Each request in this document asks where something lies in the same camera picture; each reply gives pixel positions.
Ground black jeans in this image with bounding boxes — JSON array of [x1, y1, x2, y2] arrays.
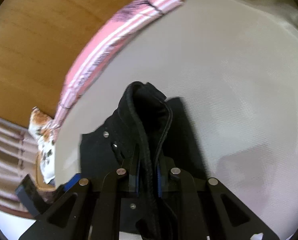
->
[[80, 81, 206, 239]]

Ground rattan chair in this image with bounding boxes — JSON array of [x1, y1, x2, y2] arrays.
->
[[35, 152, 56, 192]]

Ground beige pink curtain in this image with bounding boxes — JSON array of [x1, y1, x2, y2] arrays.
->
[[0, 118, 38, 218]]

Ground floral white orange pillow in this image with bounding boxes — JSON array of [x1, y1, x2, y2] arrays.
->
[[28, 107, 55, 184]]

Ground beige mattress pad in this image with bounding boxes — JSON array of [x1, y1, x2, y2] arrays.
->
[[55, 0, 298, 239]]

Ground wooden headboard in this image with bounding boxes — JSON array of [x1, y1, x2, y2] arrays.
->
[[0, 0, 133, 127]]

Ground pink striped pillow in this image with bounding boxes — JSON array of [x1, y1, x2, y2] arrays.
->
[[52, 0, 182, 130]]

